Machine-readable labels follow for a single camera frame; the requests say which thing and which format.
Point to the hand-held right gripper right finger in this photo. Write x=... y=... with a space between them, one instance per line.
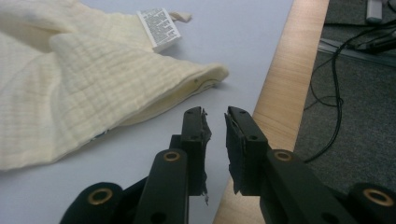
x=246 y=149

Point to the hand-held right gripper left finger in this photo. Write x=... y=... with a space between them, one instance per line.
x=193 y=146

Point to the cream printed cloth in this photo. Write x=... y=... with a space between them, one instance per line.
x=93 y=93

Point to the wooden table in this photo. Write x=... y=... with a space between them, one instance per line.
x=289 y=77

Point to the grey metal floor bar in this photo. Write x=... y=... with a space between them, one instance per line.
x=358 y=53

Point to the white power strip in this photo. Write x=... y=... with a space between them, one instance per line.
x=374 y=11

